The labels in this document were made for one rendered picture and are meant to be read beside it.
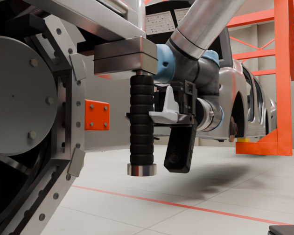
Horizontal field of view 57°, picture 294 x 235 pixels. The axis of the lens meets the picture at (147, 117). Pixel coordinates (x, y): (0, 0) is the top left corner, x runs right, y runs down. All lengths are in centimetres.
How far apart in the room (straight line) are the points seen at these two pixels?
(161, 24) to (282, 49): 159
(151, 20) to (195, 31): 334
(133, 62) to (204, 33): 18
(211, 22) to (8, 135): 38
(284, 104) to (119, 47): 351
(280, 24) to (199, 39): 356
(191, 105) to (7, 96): 31
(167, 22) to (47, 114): 352
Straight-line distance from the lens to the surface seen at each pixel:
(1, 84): 32
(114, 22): 41
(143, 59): 40
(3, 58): 33
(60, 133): 62
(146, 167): 39
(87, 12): 36
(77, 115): 60
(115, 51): 42
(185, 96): 48
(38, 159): 64
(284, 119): 384
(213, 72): 66
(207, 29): 54
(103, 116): 66
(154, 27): 392
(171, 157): 51
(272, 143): 385
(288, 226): 162
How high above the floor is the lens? 81
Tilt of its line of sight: 3 degrees up
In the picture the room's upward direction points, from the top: straight up
